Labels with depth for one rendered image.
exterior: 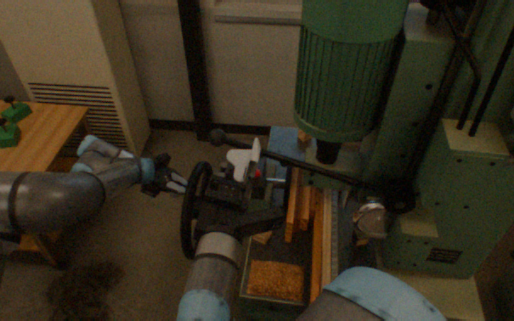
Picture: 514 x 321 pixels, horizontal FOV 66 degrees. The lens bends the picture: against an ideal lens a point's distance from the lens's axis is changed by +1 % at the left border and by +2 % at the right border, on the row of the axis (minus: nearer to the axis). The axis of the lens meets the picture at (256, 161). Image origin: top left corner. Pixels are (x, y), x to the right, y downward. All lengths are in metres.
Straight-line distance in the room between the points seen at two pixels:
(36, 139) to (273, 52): 1.26
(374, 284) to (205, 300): 0.31
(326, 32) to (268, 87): 1.70
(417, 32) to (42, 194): 0.69
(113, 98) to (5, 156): 0.60
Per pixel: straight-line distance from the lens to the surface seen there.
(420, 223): 0.87
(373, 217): 0.91
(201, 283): 0.62
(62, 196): 0.79
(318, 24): 0.69
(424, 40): 0.72
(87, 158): 1.21
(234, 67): 2.32
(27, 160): 1.97
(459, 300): 1.15
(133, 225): 2.23
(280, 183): 1.04
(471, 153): 0.72
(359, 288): 0.36
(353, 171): 0.94
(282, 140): 1.25
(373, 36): 0.69
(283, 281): 0.92
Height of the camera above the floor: 1.73
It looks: 45 degrees down
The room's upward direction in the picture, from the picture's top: straight up
